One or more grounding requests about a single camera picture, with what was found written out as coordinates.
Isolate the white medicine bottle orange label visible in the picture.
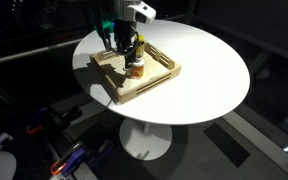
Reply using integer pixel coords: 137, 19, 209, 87
130, 55, 146, 80

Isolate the brown bottle yellow lid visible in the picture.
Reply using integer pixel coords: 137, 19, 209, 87
135, 34, 146, 57

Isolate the white round table pedestal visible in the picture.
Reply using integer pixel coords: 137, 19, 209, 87
118, 117, 173, 161

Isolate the grey metal railing bar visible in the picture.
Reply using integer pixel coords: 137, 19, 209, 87
0, 37, 85, 67

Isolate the purple orange bar clamp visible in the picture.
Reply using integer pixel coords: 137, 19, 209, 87
49, 139, 115, 177

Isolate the light wooden slatted tray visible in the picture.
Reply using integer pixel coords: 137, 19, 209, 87
89, 40, 183, 104

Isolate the wrist camera with green light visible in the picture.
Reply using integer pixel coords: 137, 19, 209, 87
95, 18, 116, 52

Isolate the black rectangular floor mat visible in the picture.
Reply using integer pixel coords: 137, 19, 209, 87
203, 122, 251, 168

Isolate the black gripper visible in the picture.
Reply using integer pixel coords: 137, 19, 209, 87
113, 19, 140, 71

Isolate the black orange bar clamp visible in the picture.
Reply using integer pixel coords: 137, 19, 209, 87
26, 106, 83, 135

